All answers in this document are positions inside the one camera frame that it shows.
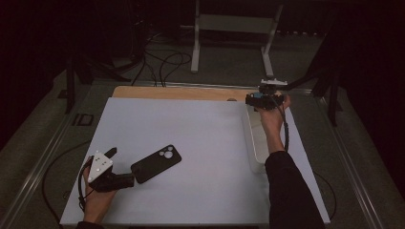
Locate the right hand-held gripper cable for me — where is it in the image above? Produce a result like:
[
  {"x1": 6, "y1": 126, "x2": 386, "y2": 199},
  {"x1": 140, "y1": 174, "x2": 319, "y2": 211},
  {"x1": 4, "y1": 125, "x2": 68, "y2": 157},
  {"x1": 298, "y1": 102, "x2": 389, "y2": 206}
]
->
[{"x1": 276, "y1": 103, "x2": 337, "y2": 221}]

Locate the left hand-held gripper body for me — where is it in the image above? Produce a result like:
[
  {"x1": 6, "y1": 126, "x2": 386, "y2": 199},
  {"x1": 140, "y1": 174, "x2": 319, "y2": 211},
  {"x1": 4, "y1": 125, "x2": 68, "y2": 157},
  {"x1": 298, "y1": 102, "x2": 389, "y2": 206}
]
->
[{"x1": 87, "y1": 150, "x2": 136, "y2": 193}]

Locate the long white plastic tray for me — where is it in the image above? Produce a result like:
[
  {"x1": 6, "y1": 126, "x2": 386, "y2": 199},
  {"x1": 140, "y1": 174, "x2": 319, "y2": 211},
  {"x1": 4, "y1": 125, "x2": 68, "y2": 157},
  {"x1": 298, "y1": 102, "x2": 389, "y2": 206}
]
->
[{"x1": 244, "y1": 101, "x2": 271, "y2": 175}]

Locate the white table mat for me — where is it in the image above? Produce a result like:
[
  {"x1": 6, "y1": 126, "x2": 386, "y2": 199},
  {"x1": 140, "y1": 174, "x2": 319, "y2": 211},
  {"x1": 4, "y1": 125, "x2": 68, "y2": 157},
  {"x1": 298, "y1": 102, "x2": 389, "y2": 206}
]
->
[{"x1": 59, "y1": 96, "x2": 331, "y2": 226}]

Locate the left hand-held gripper cable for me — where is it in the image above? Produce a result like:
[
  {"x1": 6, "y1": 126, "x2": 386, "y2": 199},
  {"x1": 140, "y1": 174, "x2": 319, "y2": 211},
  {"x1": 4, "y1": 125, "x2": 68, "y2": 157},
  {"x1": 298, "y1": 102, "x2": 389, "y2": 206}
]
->
[{"x1": 42, "y1": 139, "x2": 94, "y2": 225}]

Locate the hand-held gripper cable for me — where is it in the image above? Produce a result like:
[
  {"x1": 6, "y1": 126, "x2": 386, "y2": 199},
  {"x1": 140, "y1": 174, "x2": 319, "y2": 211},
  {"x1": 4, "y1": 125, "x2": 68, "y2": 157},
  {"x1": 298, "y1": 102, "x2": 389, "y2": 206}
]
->
[
  {"x1": 42, "y1": 139, "x2": 94, "y2": 225},
  {"x1": 276, "y1": 103, "x2": 337, "y2": 221}
]

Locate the black floor cable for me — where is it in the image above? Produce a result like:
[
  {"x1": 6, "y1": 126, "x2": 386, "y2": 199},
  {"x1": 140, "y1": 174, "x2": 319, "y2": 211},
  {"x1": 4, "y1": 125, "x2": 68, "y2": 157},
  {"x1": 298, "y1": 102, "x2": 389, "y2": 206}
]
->
[
  {"x1": 158, "y1": 51, "x2": 193, "y2": 88},
  {"x1": 131, "y1": 47, "x2": 160, "y2": 88}
]

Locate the black rectangular floor frame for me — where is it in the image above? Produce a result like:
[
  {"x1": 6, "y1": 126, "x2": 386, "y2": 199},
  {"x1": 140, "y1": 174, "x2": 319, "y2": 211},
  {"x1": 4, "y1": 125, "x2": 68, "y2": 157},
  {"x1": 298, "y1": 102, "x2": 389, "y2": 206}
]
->
[{"x1": 71, "y1": 113, "x2": 96, "y2": 127}]

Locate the wooden table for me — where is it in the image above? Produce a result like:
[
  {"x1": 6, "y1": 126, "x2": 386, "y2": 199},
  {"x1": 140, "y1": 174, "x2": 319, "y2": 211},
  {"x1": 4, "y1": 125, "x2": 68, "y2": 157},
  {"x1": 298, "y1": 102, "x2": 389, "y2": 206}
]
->
[{"x1": 112, "y1": 85, "x2": 285, "y2": 103}]

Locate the person's right hand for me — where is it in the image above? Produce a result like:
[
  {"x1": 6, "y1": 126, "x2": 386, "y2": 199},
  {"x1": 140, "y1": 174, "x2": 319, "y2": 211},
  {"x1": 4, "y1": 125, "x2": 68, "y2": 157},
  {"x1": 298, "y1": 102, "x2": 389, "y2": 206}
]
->
[{"x1": 255, "y1": 94, "x2": 291, "y2": 151}]

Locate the silver metal floor rail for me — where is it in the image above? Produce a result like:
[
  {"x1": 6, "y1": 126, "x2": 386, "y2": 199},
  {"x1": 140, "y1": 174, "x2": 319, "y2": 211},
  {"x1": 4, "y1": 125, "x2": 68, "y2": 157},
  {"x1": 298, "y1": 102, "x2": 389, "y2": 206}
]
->
[
  {"x1": 0, "y1": 83, "x2": 96, "y2": 229},
  {"x1": 313, "y1": 92, "x2": 385, "y2": 229},
  {"x1": 92, "y1": 79, "x2": 316, "y2": 94}
]

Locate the person's left hand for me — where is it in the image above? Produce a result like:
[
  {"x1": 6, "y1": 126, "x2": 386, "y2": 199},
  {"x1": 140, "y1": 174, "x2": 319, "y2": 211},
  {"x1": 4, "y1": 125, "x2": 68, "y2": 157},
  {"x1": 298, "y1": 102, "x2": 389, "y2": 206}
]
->
[{"x1": 81, "y1": 156, "x2": 117, "y2": 224}]

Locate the white metal stand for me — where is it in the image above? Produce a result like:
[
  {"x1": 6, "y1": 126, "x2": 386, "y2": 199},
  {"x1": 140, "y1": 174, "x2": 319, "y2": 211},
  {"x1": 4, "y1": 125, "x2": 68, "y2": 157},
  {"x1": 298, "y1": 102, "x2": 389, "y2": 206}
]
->
[{"x1": 190, "y1": 0, "x2": 285, "y2": 79}]

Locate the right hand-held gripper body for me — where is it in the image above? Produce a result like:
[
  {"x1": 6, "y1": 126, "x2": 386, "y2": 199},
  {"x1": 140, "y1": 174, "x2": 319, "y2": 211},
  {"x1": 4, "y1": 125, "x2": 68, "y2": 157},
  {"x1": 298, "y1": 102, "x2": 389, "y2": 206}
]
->
[{"x1": 245, "y1": 78, "x2": 288, "y2": 112}]

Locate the black phone case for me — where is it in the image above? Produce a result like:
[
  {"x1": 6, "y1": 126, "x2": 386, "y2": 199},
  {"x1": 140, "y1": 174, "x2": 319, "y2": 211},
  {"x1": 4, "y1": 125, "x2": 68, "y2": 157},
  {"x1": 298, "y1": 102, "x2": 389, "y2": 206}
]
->
[{"x1": 130, "y1": 144, "x2": 182, "y2": 184}]

